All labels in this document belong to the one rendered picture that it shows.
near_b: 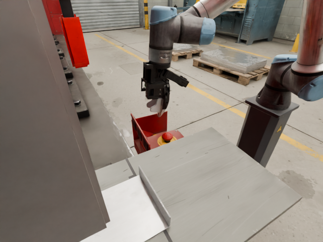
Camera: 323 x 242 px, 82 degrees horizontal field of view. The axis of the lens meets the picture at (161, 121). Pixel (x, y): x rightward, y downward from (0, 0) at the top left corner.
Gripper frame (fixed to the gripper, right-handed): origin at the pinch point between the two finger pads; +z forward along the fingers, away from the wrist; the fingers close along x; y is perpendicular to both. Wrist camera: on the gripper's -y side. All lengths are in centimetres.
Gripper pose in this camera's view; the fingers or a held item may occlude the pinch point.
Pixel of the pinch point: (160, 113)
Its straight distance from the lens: 71.8
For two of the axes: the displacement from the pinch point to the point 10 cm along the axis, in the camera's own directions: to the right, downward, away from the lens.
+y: -9.1, 1.6, -3.8
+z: -0.8, 8.4, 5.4
